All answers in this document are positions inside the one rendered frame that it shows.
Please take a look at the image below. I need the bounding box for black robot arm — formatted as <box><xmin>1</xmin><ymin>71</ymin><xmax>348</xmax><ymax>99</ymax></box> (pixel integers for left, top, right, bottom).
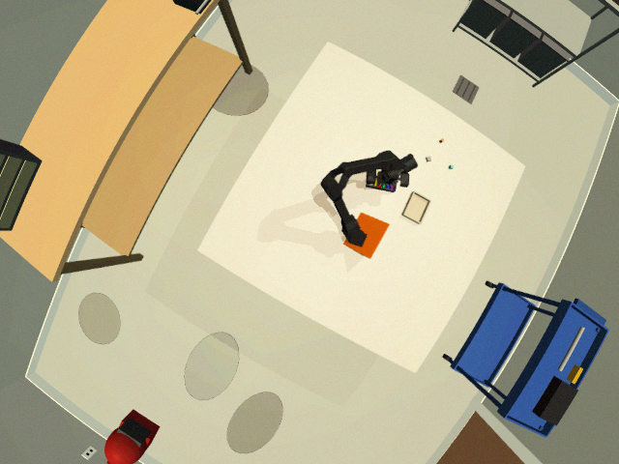
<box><xmin>320</xmin><ymin>150</ymin><xmax>418</xmax><ymax>247</ymax></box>

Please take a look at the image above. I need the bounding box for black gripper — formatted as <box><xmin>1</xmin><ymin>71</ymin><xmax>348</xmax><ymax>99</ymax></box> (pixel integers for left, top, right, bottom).
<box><xmin>367</xmin><ymin>170</ymin><xmax>409</xmax><ymax>188</ymax></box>

